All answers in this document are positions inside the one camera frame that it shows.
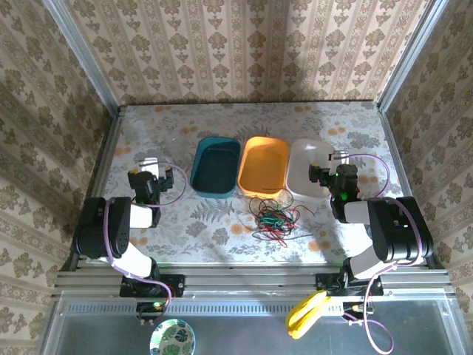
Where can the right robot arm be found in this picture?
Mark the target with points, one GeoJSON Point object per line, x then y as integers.
{"type": "Point", "coordinates": [399, 229]}

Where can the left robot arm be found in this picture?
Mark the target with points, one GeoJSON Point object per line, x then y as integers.
{"type": "Point", "coordinates": [99, 229]}

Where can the white plastic bin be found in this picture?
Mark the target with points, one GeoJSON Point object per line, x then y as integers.
{"type": "Point", "coordinates": [301, 166]}

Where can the teal plastic bin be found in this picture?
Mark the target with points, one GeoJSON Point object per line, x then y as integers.
{"type": "Point", "coordinates": [214, 166]}

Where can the orange plastic bin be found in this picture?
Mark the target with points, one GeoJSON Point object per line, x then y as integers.
{"type": "Point", "coordinates": [262, 164]}

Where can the yellow bundle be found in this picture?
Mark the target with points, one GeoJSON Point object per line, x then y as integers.
{"type": "Point", "coordinates": [305, 314]}

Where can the leaf pattern bowl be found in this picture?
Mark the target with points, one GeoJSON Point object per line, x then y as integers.
{"type": "Point", "coordinates": [171, 338]}

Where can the metal tray shelf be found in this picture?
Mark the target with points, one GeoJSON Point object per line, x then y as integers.
{"type": "Point", "coordinates": [240, 333]}

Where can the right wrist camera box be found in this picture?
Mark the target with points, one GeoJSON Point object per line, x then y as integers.
{"type": "Point", "coordinates": [338, 155]}

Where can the aluminium table side rail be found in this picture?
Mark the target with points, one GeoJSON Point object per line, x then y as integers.
{"type": "Point", "coordinates": [105, 159]}
{"type": "Point", "coordinates": [403, 174]}

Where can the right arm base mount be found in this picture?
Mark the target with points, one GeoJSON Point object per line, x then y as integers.
{"type": "Point", "coordinates": [325, 283]}

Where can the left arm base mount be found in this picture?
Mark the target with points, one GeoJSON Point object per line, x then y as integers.
{"type": "Point", "coordinates": [173, 284]}

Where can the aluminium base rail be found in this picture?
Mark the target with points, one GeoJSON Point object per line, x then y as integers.
{"type": "Point", "coordinates": [251, 279]}

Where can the aluminium frame post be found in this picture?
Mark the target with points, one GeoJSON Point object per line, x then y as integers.
{"type": "Point", "coordinates": [410, 55]}
{"type": "Point", "coordinates": [81, 51]}

